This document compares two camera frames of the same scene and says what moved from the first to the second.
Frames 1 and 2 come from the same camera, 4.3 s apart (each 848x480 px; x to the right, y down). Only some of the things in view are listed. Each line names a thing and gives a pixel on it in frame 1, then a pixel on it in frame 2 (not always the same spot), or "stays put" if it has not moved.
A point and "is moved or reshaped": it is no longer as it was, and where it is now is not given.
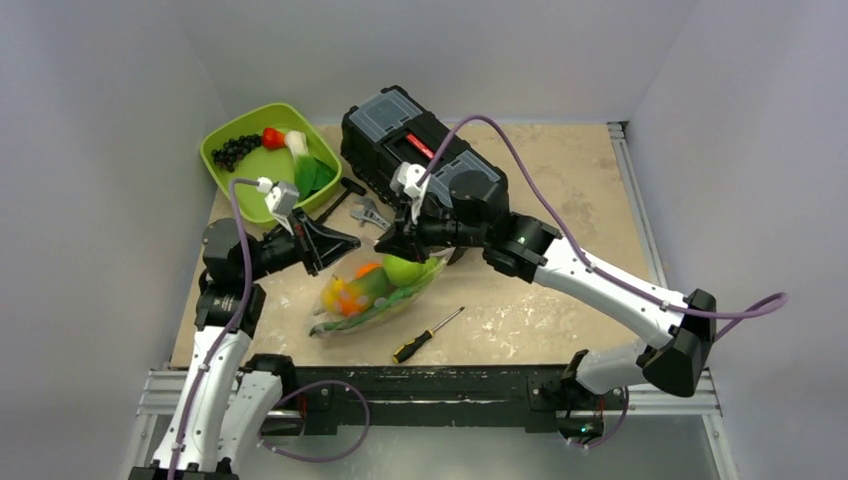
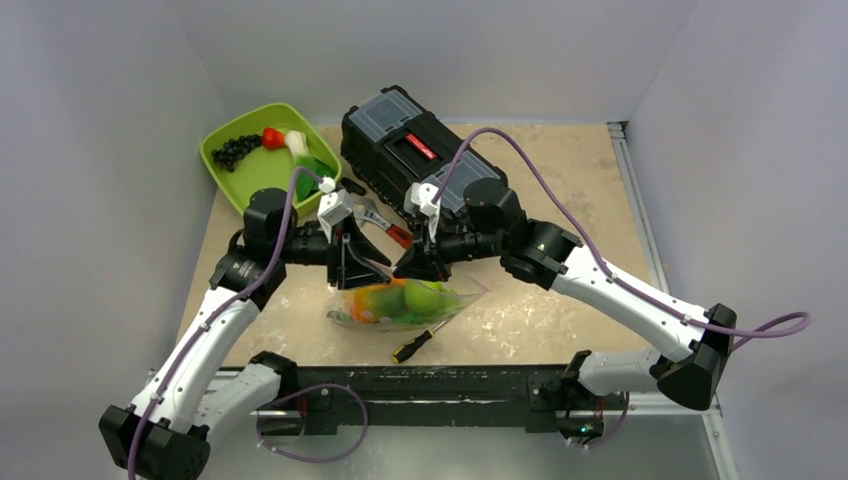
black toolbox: x=389 y=129 stays put
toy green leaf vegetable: x=312 y=173 stays put
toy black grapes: x=233 y=149 stays put
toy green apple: x=406 y=274 is moved or reshaped
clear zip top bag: x=363 y=293 is moved or reshaped
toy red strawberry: x=272 y=139 stays put
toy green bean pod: x=391 y=302 to x=413 y=318
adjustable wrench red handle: x=370 y=213 stays put
